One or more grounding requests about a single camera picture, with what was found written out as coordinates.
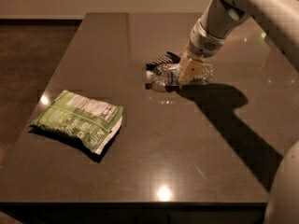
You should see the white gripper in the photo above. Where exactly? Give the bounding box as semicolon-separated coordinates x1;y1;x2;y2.
178;20;225;84

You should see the clear plastic water bottle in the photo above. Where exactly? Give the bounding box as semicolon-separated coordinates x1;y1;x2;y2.
146;63;213;92

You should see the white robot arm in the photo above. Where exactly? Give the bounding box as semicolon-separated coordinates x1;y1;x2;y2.
183;0;299;224

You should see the black rxbar chocolate wrapper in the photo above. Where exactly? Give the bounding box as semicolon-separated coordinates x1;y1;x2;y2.
146;51;180;71

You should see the green chip bag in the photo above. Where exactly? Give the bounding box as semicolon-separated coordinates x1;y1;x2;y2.
30;90;123;155

